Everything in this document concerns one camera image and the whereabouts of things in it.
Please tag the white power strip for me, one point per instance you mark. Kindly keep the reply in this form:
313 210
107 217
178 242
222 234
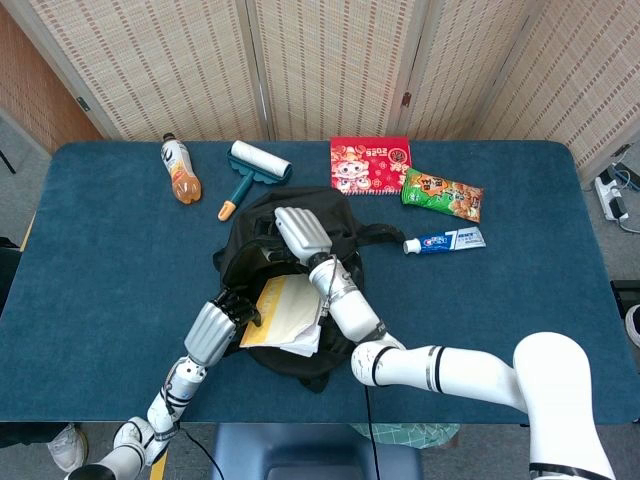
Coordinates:
611 197

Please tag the black box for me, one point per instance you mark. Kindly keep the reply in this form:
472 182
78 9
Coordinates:
627 297

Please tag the green checked cloth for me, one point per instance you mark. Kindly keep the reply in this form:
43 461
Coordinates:
415 434

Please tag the dark trouser leg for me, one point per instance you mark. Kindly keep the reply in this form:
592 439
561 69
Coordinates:
30 435

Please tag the white sneaker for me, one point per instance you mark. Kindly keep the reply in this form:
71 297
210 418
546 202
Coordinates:
67 450

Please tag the woven bamboo folding screen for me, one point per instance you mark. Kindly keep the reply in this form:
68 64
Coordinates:
330 65

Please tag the teal lint roller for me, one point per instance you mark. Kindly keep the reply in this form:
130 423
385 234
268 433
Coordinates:
260 162

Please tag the black backpack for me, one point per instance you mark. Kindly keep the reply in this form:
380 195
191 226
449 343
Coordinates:
250 260

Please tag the orange drink bottle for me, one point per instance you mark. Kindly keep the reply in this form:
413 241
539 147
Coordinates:
179 167

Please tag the yellow white notebook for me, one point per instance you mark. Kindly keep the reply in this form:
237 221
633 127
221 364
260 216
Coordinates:
287 310

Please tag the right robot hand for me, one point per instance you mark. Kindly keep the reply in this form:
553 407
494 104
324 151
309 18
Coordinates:
305 232

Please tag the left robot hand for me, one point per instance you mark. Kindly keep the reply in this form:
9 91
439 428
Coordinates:
210 332

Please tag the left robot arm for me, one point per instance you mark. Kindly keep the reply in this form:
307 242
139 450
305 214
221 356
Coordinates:
165 405

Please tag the blue table cover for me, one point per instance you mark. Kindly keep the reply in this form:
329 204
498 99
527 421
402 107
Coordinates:
100 280

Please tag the green snack bag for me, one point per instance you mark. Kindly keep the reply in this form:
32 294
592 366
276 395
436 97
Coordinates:
442 195

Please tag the blue-grey chair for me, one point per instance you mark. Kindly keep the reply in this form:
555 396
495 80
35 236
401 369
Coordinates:
315 452

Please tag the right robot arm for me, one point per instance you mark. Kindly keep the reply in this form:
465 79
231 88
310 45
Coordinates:
450 370

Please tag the black and white shoe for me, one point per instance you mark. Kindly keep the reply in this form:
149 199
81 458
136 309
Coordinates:
634 325

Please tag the black bag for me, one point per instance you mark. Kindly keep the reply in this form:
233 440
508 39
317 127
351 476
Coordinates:
7 270

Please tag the blue toothpaste tube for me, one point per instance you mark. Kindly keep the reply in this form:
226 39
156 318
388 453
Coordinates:
447 241

